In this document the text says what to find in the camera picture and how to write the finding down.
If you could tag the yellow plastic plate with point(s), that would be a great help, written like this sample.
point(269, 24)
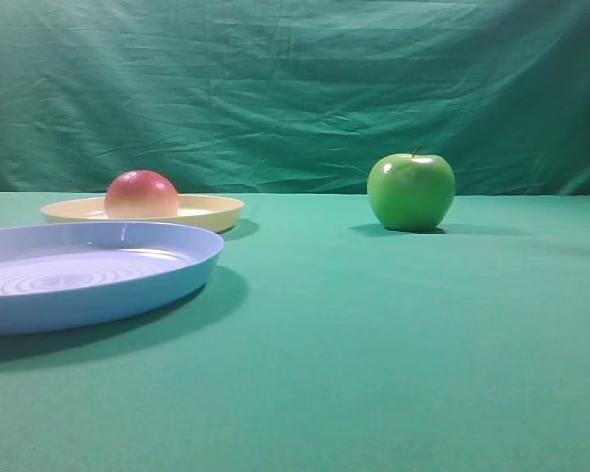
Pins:
point(207, 211)

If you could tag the green apple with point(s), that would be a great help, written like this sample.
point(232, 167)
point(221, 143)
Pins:
point(411, 192)

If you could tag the blue plastic plate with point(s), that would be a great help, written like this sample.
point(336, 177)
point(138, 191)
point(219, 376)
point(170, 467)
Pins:
point(68, 275)

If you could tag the green backdrop cloth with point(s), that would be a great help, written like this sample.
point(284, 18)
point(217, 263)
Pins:
point(294, 96)

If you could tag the red yellow round bread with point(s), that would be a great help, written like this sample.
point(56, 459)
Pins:
point(141, 194)

